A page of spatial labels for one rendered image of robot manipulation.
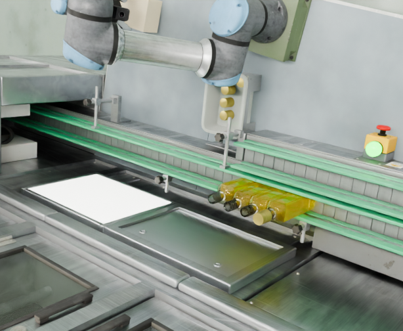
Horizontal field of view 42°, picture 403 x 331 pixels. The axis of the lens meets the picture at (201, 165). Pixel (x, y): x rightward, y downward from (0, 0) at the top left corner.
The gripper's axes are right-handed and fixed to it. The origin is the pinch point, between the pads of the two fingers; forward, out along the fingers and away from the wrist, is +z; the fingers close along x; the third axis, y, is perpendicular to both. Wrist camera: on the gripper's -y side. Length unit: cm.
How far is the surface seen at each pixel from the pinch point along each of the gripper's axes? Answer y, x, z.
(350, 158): -101, 21, -4
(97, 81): 20.5, 34.1, 3.9
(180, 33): -18.1, 3.9, 7.4
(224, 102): -50, 21, 1
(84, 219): -43, 58, -49
